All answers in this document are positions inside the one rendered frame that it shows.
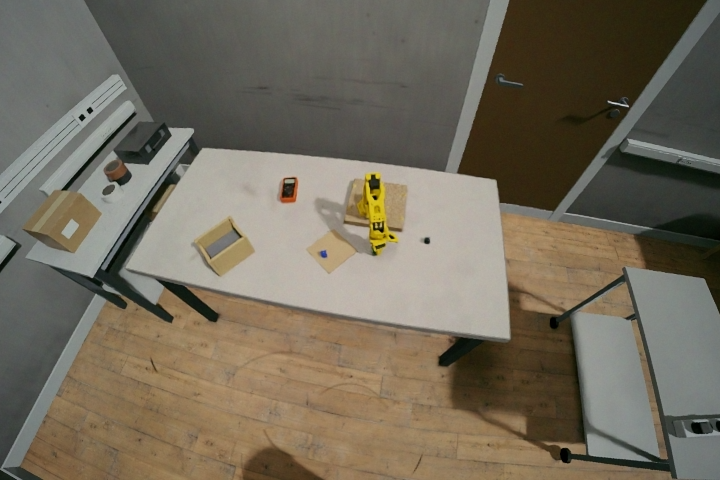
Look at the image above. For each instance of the tan open wooden crate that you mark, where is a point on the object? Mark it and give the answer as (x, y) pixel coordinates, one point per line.
(223, 236)

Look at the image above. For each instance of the orange pocket multimeter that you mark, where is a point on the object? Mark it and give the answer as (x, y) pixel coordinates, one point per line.
(289, 190)

